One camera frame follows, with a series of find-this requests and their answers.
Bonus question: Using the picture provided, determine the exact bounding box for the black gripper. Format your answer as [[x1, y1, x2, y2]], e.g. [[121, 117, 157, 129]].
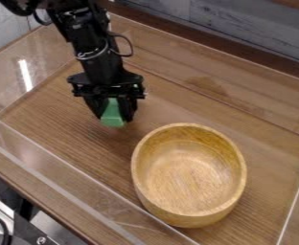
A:
[[67, 47, 143, 123]]

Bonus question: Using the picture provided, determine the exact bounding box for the green rectangular block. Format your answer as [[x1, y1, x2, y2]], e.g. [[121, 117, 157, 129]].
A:
[[101, 99, 125, 127]]

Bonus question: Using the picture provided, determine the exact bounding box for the brown wooden bowl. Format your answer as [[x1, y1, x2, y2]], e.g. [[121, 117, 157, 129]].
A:
[[130, 123, 246, 228]]

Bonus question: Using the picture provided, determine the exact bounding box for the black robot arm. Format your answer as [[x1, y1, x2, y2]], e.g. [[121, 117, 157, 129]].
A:
[[0, 0, 145, 127]]

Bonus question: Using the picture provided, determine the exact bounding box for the clear acrylic tray wall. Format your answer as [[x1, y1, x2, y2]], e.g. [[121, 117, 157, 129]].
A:
[[0, 15, 299, 245]]

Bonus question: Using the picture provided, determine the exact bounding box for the black cable bottom left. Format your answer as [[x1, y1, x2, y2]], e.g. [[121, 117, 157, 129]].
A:
[[0, 213, 14, 245]]

